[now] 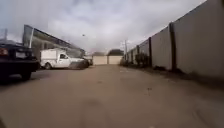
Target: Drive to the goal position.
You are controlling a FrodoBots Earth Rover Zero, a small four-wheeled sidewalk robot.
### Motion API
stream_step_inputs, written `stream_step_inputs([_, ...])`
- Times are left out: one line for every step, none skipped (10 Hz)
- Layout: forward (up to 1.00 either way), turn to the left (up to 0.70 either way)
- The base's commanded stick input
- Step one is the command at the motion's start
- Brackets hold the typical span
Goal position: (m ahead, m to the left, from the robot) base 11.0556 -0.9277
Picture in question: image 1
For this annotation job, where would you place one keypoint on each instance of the white pickup with canopy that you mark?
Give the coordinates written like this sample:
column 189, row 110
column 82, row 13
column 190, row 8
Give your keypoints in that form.
column 55, row 58

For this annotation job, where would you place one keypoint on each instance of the dark bush by wall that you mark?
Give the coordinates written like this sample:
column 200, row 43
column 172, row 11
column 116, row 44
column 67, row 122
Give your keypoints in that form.
column 141, row 60

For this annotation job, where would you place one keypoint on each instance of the street lamp pole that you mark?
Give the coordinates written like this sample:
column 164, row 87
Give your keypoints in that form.
column 86, row 41

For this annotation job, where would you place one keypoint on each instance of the pale end wall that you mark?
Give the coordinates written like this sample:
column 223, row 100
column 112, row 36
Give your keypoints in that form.
column 106, row 60

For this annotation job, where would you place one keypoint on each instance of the tree behind end wall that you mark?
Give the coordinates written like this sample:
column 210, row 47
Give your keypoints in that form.
column 115, row 52

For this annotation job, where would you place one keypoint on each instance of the thin pole by wall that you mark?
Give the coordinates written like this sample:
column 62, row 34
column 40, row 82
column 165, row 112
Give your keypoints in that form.
column 125, row 50

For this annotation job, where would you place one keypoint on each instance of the brown paved road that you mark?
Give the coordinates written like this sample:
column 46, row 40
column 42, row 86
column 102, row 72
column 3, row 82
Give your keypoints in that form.
column 110, row 96

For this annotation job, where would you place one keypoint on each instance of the building with slanted glass front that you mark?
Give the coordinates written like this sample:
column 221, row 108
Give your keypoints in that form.
column 50, row 41

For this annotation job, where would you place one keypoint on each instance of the grey concrete panel wall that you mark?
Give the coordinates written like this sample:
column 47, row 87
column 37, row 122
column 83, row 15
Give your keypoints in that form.
column 196, row 43

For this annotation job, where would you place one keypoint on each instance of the black car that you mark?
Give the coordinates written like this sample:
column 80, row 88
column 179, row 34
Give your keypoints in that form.
column 16, row 61

